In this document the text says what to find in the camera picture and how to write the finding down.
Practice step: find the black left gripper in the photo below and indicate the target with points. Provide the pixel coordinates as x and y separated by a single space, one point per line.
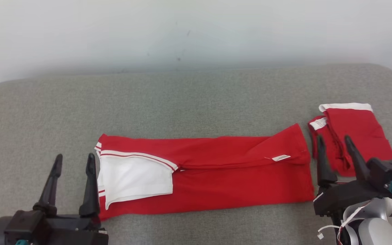
56 231

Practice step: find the red jersey with white sleeves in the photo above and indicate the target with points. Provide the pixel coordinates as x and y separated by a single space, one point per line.
233 183

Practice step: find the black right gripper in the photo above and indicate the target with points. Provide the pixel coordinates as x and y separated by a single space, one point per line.
345 195

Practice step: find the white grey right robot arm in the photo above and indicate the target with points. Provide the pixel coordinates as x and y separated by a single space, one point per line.
376 224

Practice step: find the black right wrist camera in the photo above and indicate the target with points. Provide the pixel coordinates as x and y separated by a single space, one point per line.
388 172

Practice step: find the red shorts with white waistband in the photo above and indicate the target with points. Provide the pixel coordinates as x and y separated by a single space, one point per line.
356 129

